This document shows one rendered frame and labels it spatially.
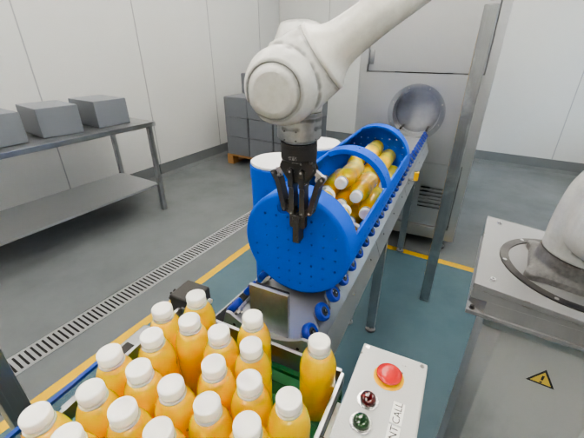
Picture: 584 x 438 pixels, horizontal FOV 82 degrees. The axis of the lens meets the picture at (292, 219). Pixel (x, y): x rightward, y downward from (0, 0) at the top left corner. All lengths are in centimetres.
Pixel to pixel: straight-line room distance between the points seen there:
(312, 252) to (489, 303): 40
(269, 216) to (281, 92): 44
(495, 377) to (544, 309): 26
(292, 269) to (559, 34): 513
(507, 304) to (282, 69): 66
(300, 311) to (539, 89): 512
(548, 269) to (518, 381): 28
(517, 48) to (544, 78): 52
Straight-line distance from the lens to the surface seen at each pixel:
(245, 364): 63
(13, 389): 88
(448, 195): 212
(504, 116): 572
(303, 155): 68
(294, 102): 45
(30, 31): 405
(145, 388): 64
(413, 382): 57
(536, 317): 87
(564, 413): 109
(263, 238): 88
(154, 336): 67
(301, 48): 49
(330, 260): 82
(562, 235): 91
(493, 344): 98
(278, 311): 79
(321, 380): 65
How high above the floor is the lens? 154
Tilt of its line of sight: 27 degrees down
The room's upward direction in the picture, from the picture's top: straight up
